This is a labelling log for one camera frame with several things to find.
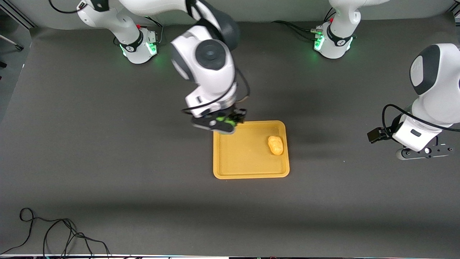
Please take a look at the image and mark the thin black loose cable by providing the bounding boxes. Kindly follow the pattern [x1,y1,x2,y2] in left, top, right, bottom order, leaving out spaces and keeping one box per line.
[0,208,111,258]

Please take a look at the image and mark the black right arm wrist cable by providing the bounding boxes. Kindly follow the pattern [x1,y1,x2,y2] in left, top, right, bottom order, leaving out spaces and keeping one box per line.
[181,66,251,116]

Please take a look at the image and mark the orange plastic tray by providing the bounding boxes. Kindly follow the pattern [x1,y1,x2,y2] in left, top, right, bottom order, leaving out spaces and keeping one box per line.
[213,120,290,180]

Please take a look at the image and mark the black arm wrist cable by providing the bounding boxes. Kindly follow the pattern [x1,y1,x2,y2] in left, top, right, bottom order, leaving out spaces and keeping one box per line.
[381,104,460,139]
[181,66,251,116]

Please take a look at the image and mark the dark grey table mat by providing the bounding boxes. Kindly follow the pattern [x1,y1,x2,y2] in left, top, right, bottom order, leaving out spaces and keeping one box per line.
[0,16,460,256]

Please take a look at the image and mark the aluminium frame rail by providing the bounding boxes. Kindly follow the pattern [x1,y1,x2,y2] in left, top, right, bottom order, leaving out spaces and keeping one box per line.
[0,0,38,30]

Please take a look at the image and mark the black right arm base cables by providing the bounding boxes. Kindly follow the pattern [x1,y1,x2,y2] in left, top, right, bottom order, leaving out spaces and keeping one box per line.
[113,14,164,46]

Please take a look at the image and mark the black arm base cables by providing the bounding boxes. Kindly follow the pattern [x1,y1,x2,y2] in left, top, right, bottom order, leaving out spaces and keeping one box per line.
[271,7,335,41]
[113,14,164,46]

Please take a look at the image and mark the green apple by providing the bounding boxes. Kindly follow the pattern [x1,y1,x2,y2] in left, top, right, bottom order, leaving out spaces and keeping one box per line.
[216,115,236,127]

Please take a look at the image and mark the black left arm wrist cable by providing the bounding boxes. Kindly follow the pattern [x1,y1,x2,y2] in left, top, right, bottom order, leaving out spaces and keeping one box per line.
[381,104,460,139]

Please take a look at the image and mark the yellow potato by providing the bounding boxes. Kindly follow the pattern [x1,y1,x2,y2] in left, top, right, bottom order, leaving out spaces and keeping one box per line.
[268,135,284,156]

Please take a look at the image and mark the black left arm base cables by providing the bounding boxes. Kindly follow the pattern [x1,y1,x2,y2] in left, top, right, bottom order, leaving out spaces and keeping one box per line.
[271,7,335,41]

